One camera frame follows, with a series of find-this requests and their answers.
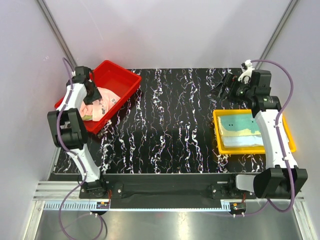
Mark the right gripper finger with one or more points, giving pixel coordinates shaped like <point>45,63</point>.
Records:
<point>217,87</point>
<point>224,96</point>

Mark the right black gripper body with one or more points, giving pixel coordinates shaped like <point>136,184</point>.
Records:
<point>238,91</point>

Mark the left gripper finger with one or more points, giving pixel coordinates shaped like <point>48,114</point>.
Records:
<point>96,95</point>
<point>87,101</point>

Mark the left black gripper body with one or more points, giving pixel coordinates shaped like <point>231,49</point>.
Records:
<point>91,92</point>

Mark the pastel yellow pink towel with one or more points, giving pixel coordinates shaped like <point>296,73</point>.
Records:
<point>238,125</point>

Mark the light blue towel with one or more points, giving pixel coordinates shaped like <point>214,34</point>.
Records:
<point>242,141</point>

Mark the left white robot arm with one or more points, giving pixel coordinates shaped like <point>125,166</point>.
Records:
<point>69,132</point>

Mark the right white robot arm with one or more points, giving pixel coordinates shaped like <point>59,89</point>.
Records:
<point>282,178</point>

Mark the red plastic bin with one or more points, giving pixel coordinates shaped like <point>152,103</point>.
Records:
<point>113,77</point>

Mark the yellow plastic bin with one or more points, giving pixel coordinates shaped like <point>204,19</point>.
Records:
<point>252,150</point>

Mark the left connector box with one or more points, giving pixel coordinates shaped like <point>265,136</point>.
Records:
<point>103,205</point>

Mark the connector box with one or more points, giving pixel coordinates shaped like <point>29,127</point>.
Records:
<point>238,206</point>
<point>103,205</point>

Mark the right connector box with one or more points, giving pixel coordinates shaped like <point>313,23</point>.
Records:
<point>238,206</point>

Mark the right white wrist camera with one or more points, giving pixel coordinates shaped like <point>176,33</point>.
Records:
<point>247,68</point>

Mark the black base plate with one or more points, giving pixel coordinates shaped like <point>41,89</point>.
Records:
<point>219,190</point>

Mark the aluminium rail frame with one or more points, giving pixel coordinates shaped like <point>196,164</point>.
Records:
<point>57,190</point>

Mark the white slotted cable duct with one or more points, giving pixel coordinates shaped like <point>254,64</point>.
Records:
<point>72,206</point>

